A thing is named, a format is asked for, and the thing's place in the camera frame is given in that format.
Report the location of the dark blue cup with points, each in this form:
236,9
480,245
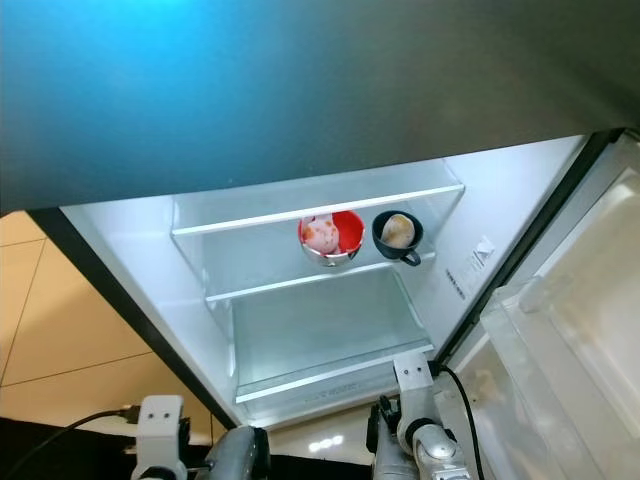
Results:
400,255

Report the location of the pale egg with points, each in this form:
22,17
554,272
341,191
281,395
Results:
398,231

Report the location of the steel fridge main door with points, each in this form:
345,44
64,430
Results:
570,350

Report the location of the glass fridge shelf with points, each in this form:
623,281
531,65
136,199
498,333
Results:
290,213
290,285

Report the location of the white fridge label sticker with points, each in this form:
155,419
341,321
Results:
477,267

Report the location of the stainless steel fridge body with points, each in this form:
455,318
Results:
140,260

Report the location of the grey robot right leg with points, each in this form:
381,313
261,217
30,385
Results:
390,465

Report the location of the grey robot leg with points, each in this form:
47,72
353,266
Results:
390,465
238,455

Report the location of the grey robot left leg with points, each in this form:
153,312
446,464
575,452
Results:
238,455

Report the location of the red bowl with food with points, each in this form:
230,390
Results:
347,230

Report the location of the steel freezer door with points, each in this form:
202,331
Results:
300,90

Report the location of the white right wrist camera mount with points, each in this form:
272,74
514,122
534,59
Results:
416,385

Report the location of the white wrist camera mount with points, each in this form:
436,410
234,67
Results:
416,385
163,428

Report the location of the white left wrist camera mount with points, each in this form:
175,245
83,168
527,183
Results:
163,428

